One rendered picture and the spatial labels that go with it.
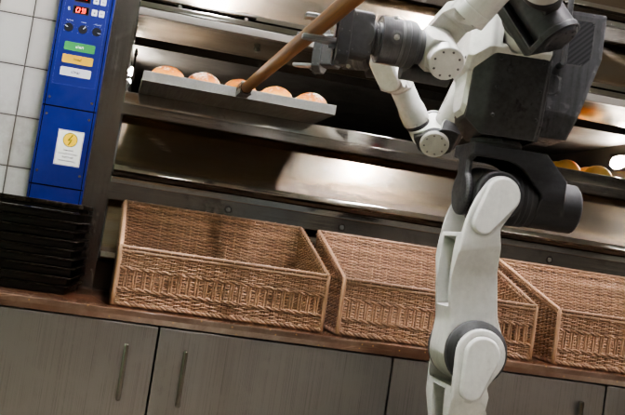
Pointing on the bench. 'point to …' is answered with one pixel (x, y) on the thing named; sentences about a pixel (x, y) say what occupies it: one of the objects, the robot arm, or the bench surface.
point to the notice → (69, 148)
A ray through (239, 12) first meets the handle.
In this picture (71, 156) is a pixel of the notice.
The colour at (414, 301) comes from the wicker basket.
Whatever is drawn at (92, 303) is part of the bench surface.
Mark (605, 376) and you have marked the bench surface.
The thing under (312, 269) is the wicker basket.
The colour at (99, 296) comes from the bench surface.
